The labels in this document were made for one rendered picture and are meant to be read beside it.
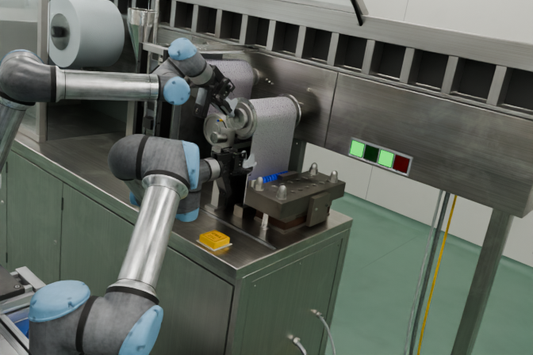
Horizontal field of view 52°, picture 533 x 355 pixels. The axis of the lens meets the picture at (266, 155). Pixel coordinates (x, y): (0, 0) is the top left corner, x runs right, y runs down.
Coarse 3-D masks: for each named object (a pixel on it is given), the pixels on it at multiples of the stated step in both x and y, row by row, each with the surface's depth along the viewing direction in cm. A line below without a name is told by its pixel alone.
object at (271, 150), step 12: (276, 132) 199; (288, 132) 205; (252, 144) 190; (264, 144) 196; (276, 144) 201; (288, 144) 207; (264, 156) 198; (276, 156) 204; (288, 156) 210; (264, 168) 200; (276, 168) 206
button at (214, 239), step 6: (204, 234) 174; (210, 234) 175; (216, 234) 175; (222, 234) 176; (204, 240) 172; (210, 240) 171; (216, 240) 171; (222, 240) 172; (228, 240) 174; (210, 246) 171; (216, 246) 170
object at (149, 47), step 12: (144, 48) 200; (156, 48) 195; (144, 60) 203; (156, 60) 202; (144, 72) 205; (144, 108) 205; (156, 108) 201; (168, 108) 200; (144, 120) 205; (156, 120) 203; (168, 120) 202; (132, 132) 211; (144, 132) 208; (156, 132) 201; (168, 132) 204
